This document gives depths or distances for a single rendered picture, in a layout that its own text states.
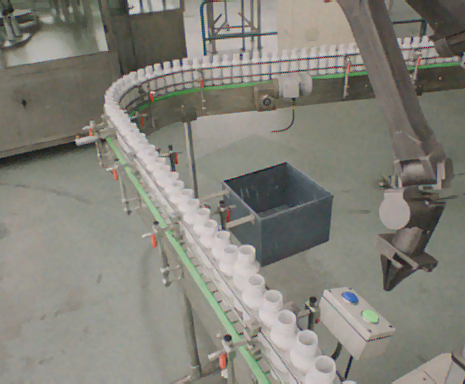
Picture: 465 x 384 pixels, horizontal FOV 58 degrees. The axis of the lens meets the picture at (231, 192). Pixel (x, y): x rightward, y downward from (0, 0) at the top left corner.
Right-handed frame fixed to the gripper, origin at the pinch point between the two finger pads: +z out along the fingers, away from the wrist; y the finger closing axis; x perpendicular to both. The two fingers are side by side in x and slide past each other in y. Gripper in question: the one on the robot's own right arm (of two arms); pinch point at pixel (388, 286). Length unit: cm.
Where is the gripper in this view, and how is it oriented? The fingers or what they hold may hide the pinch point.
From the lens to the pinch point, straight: 90.2
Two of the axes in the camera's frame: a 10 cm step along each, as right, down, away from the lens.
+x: 8.6, 0.2, 5.1
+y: 4.5, 4.5, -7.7
